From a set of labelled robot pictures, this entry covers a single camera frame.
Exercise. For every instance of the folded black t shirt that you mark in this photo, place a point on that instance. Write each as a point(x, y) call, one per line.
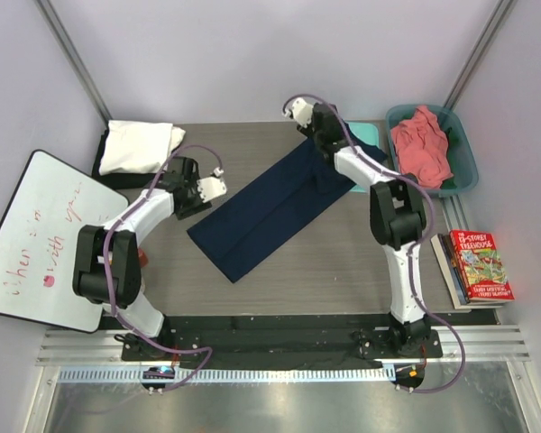
point(118, 180)

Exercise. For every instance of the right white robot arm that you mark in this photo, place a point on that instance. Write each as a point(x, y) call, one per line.
point(397, 212)

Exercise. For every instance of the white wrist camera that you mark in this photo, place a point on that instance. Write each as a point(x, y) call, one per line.
point(299, 110)
point(213, 186)

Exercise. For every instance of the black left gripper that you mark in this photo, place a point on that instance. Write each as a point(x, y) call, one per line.
point(197, 205)

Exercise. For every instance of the small red brown block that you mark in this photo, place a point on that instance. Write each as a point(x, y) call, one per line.
point(143, 259)

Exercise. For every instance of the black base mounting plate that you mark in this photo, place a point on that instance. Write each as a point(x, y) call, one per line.
point(285, 343)

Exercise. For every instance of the pink crumpled t shirt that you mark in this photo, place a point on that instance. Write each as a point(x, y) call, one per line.
point(421, 148)

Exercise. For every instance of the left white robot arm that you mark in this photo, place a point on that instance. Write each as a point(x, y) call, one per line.
point(107, 268)

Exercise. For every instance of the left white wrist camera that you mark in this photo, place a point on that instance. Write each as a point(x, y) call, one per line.
point(213, 186)

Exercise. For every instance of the book under red book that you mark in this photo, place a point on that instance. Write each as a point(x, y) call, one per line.
point(445, 256)

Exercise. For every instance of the teal instruction mat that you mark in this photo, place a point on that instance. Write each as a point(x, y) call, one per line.
point(367, 137)

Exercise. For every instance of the white dry-erase board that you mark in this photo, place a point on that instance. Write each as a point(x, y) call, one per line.
point(38, 241)

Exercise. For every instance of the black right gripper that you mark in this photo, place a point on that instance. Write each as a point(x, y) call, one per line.
point(305, 130)

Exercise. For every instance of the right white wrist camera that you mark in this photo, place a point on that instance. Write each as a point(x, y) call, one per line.
point(299, 110)

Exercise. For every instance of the teal plastic bin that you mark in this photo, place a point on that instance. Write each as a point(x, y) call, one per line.
point(466, 170)

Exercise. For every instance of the green t shirt in bin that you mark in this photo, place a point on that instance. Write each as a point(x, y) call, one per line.
point(453, 141)

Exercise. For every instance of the perforated white cable duct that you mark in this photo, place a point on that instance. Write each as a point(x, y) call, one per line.
point(159, 374)

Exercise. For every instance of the navy blue t shirt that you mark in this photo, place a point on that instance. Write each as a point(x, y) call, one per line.
point(264, 215)

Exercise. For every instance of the folded white t shirt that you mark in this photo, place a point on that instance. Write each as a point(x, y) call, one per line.
point(134, 147)

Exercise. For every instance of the red storey house book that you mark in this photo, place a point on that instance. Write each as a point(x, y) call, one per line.
point(483, 274)

